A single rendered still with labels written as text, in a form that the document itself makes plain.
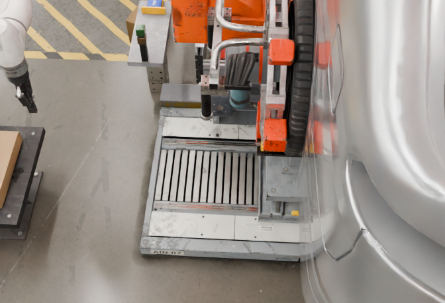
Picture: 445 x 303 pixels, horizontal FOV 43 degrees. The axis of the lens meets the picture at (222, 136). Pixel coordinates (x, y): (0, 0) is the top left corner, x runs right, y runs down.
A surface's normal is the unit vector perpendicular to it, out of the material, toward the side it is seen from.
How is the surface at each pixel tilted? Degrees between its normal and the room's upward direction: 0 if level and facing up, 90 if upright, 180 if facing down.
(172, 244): 0
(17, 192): 0
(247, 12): 90
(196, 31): 90
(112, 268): 0
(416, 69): 20
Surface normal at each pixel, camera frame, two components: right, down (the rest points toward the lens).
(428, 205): -0.58, 0.39
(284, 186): 0.00, -0.58
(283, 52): -0.03, 0.00
